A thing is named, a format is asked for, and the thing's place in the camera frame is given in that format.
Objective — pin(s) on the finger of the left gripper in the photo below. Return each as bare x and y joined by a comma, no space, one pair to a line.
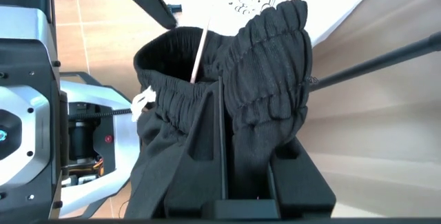
148,0

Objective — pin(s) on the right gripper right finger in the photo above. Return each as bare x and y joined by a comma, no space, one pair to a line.
299,182

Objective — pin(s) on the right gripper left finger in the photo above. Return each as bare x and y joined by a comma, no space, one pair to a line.
200,169

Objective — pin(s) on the pink clothes hanger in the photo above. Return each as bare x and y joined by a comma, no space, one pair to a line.
200,55

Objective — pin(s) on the black garment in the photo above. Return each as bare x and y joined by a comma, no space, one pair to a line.
241,96

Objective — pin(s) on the white printed t-shirt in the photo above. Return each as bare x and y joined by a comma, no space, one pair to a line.
310,3

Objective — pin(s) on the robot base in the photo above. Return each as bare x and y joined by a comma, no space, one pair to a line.
41,131

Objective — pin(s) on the black clothes rack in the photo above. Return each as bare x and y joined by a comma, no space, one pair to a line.
379,62

